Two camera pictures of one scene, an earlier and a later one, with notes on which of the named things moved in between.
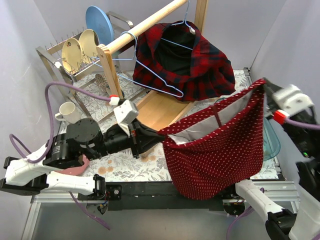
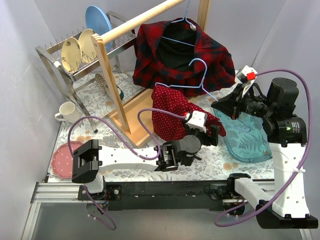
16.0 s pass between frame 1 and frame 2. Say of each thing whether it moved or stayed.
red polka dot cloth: moved
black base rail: stayed
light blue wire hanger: moved
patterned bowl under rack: stayed
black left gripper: moved
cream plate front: stayed
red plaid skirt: stayed
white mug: stayed
